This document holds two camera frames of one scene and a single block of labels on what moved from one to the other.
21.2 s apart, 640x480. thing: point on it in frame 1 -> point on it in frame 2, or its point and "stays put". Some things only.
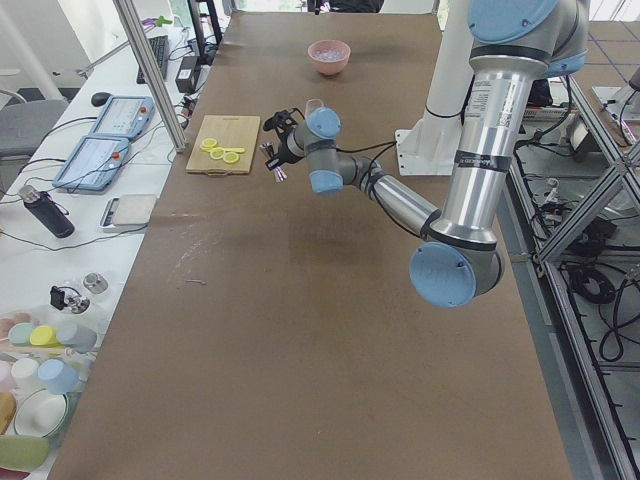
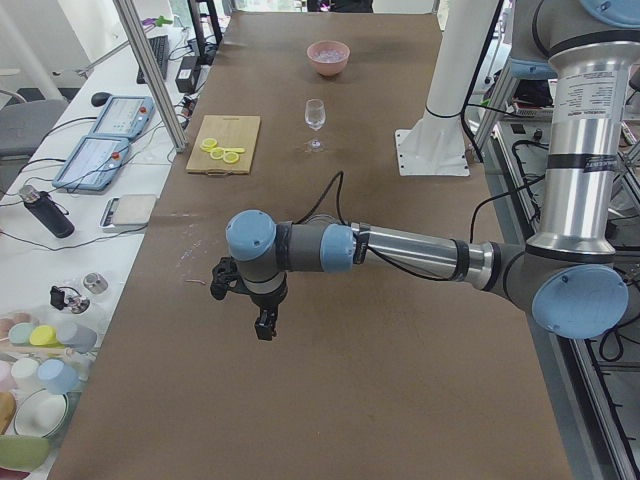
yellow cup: (45, 336) stays put
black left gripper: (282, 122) -> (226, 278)
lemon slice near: (230, 157) stays put
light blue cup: (61, 378) stays put
